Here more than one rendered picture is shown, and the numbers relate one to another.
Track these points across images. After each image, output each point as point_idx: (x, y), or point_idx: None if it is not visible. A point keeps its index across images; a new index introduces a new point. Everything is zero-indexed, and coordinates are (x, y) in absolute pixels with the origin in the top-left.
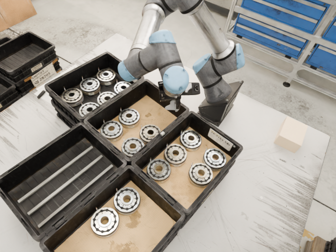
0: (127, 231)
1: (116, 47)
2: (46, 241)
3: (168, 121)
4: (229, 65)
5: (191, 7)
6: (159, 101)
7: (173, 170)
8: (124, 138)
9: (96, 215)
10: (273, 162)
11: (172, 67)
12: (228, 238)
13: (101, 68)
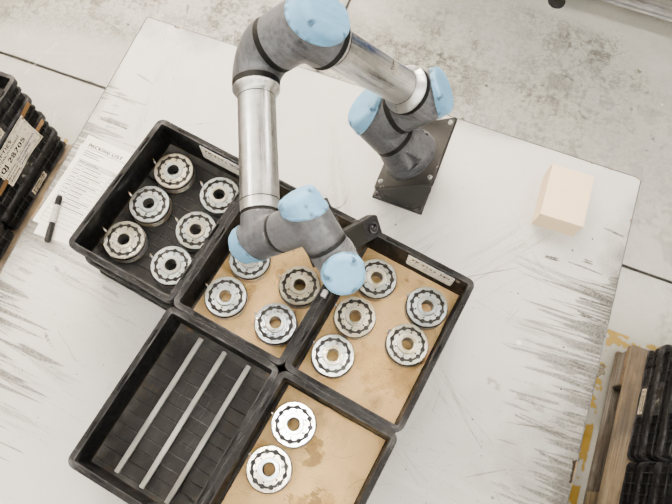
0: (309, 473)
1: (160, 61)
2: None
3: None
4: (423, 118)
5: (329, 62)
6: None
7: (358, 346)
8: (253, 304)
9: (253, 464)
10: (535, 267)
11: (334, 261)
12: (470, 429)
13: (157, 155)
